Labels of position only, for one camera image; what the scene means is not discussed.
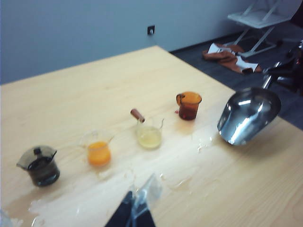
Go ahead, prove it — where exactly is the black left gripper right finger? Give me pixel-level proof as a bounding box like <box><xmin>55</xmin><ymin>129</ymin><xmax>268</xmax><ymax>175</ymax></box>
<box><xmin>130</xmin><ymin>173</ymin><xmax>164</xmax><ymax>227</ymax></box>

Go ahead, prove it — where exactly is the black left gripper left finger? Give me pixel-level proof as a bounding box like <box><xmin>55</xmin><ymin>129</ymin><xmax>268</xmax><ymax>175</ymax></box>
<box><xmin>105</xmin><ymin>191</ymin><xmax>134</xmax><ymax>227</ymax></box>

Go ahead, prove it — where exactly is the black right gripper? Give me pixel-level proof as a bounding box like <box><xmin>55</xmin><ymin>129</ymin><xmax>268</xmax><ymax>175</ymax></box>
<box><xmin>263</xmin><ymin>40</ymin><xmax>303</xmax><ymax>93</ymax></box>

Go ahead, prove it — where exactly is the stainless steel ice scoop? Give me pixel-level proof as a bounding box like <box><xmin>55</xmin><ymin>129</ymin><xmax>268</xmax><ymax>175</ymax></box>
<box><xmin>216</xmin><ymin>61</ymin><xmax>283</xmax><ymax>146</ymax></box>

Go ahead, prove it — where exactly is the orange and white cloth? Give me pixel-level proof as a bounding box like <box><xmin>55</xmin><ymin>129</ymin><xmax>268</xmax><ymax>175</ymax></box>
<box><xmin>202</xmin><ymin>42</ymin><xmax>263</xmax><ymax>76</ymax></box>

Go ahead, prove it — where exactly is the clear beaker with orange juice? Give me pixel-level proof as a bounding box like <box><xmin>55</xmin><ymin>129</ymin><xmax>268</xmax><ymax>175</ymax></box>
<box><xmin>79</xmin><ymin>131</ymin><xmax>116</xmax><ymax>167</ymax></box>

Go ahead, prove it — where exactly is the grey smoked glass beaker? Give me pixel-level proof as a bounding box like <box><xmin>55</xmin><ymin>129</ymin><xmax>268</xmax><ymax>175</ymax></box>
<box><xmin>16</xmin><ymin>145</ymin><xmax>61</xmax><ymax>187</ymax></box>

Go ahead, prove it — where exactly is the amber glass beaker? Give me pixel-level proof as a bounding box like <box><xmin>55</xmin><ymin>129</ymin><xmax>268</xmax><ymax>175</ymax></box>
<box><xmin>175</xmin><ymin>91</ymin><xmax>203</xmax><ymax>121</ymax></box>

